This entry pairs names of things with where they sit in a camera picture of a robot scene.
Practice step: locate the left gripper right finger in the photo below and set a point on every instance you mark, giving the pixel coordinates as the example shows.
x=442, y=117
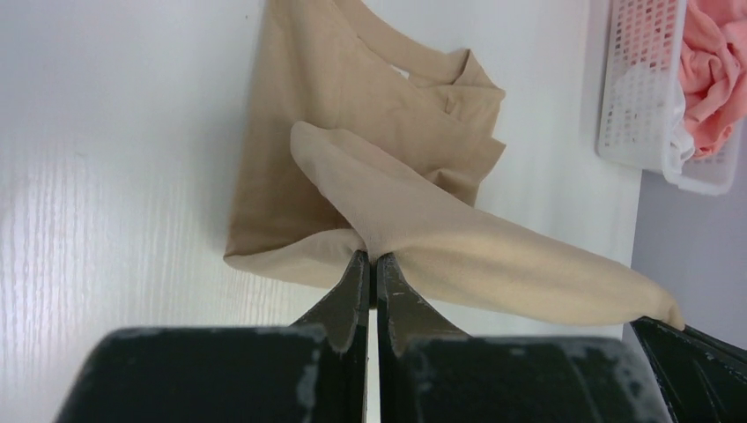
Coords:
x=405, y=319

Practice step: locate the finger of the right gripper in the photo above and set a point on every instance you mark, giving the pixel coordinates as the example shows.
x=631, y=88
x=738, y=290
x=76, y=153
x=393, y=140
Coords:
x=701, y=378

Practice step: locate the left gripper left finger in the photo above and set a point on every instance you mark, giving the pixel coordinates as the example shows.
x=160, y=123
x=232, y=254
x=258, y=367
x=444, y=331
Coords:
x=340, y=375

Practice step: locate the beige t shirt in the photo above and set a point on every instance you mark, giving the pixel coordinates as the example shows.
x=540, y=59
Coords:
x=360, y=138

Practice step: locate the white t shirt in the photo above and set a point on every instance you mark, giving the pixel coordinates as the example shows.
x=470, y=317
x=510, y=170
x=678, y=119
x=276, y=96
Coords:
x=681, y=143

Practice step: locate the white plastic basket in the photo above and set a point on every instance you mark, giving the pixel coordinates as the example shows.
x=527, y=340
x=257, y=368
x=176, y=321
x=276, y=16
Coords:
x=642, y=65

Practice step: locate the pink t shirt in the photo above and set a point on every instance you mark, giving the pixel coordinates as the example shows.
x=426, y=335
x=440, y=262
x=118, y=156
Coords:
x=713, y=72

